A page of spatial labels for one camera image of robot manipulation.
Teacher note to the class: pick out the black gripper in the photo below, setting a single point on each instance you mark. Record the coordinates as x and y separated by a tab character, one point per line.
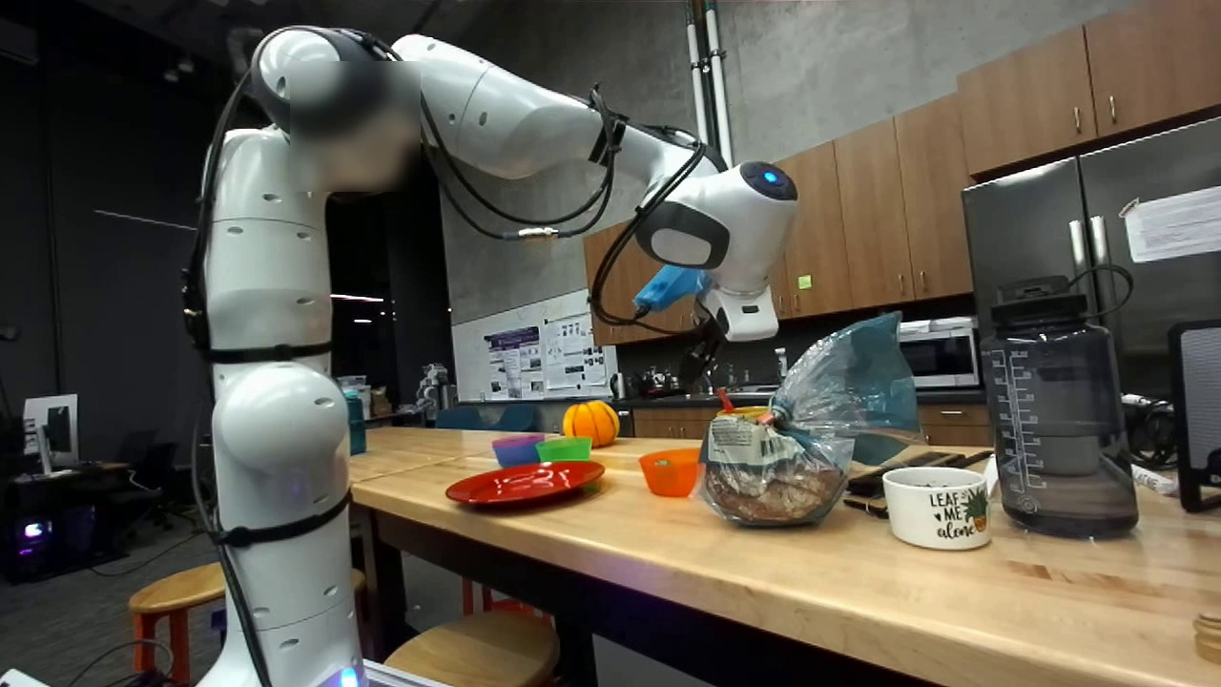
733	365

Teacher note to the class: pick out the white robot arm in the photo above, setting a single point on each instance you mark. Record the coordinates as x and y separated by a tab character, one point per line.
270	253

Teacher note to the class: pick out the purple plastic cup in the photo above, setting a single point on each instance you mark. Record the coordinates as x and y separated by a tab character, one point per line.
516	450

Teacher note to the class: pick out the orange plastic bowl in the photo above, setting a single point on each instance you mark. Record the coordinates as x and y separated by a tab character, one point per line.
670	476

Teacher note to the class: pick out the clear plastic bread bag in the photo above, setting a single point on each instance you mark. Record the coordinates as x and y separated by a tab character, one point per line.
777	484

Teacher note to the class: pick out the orange fruit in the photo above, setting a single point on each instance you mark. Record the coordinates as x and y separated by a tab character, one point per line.
592	427

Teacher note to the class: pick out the silver microwave oven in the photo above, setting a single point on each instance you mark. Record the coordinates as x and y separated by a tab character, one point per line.
938	354

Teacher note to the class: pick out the wooden base cabinet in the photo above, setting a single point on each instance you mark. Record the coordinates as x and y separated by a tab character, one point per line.
953	427

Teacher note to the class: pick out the red round plate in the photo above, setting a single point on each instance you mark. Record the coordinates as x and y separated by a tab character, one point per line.
520	488

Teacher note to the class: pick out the white printed mug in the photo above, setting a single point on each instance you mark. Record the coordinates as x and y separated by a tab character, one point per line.
936	508

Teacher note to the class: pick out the stainless steel fridge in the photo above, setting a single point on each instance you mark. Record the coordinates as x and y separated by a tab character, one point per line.
1032	231

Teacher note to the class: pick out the dark blender pitcher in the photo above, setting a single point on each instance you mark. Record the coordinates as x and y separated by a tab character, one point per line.
1060	421

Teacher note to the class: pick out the teal bottle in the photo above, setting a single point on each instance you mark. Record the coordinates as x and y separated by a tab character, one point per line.
356	427

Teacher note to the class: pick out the round wooden stool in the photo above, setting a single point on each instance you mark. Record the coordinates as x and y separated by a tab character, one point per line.
477	650

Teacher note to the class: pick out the white paper sheet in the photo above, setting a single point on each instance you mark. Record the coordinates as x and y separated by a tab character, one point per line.
1175	225

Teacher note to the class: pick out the black screen device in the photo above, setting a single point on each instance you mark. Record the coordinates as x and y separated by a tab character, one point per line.
1202	405

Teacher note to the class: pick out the wooden stool with orange legs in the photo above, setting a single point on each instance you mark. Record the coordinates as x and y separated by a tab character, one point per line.
176	588

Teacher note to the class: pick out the small white monitor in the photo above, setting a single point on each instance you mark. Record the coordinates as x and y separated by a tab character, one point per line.
49	433

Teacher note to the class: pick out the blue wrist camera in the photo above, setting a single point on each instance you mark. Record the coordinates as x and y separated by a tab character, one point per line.
670	287

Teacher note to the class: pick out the white wall poster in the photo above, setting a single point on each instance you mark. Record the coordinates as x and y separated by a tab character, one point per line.
535	357

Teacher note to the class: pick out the wooden wall cabinets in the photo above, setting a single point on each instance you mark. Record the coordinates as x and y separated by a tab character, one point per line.
927	204

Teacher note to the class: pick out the metal wall pipes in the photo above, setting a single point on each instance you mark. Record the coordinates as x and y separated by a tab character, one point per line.
705	78

